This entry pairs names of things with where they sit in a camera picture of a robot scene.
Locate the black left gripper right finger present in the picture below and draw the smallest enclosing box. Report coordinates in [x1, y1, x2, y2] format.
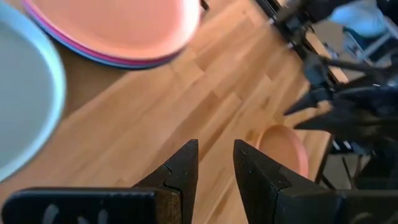
[233, 139, 398, 224]

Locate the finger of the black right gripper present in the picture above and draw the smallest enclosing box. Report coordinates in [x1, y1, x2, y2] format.
[294, 115, 343, 132]
[283, 88, 335, 116]

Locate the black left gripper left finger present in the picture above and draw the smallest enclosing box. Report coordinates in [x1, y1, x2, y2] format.
[1, 138, 200, 224]

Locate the blue plate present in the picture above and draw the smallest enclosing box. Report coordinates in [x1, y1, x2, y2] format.
[43, 29, 180, 70]

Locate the magenta plate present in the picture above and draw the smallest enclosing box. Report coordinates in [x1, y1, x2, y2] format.
[21, 0, 185, 67]

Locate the pink plate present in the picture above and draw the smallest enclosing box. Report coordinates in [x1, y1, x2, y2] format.
[21, 0, 203, 62]

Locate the pale beige plate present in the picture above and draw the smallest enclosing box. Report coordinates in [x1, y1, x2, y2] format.
[0, 1, 67, 183]

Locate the orange plate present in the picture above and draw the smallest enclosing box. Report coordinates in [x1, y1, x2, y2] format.
[254, 124, 310, 179]

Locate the grey metal table stand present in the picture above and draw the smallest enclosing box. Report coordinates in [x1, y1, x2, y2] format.
[326, 0, 398, 63]

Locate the black aluminium rig frame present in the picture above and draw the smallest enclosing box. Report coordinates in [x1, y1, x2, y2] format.
[253, 0, 361, 190]

